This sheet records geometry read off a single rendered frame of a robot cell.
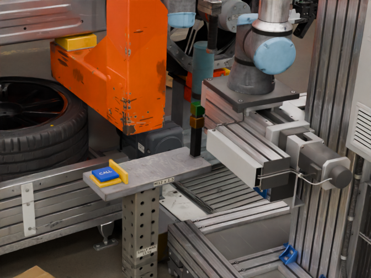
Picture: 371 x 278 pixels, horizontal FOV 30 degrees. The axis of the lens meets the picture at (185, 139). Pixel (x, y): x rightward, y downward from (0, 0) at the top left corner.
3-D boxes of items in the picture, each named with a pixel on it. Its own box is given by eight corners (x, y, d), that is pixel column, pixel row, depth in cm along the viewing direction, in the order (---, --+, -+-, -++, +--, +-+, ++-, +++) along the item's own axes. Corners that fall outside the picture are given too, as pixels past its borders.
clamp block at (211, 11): (207, 8, 269) (208, -6, 266) (221, 14, 262) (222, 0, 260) (196, 9, 266) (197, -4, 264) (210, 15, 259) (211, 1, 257)
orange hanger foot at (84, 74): (85, 70, 309) (83, -6, 294) (144, 112, 270) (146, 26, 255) (49, 76, 300) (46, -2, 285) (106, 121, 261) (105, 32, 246)
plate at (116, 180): (110, 172, 240) (110, 170, 239) (121, 182, 234) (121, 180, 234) (89, 177, 236) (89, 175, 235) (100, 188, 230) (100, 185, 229)
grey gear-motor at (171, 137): (136, 158, 330) (137, 89, 315) (185, 197, 299) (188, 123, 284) (102, 166, 321) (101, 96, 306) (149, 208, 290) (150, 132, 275)
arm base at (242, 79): (284, 90, 216) (287, 60, 211) (242, 97, 209) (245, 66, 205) (258, 74, 228) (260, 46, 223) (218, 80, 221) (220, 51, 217)
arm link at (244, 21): (265, 49, 221) (269, 7, 215) (280, 63, 209) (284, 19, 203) (229, 50, 218) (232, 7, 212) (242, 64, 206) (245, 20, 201)
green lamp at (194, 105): (199, 110, 249) (199, 100, 247) (205, 114, 246) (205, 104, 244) (189, 112, 247) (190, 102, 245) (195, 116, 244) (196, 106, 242)
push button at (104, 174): (109, 171, 239) (109, 165, 238) (119, 180, 234) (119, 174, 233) (91, 176, 235) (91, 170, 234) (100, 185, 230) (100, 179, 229)
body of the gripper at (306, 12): (290, -1, 286) (312, -4, 292) (288, 19, 290) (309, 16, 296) (303, 4, 280) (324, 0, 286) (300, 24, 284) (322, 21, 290)
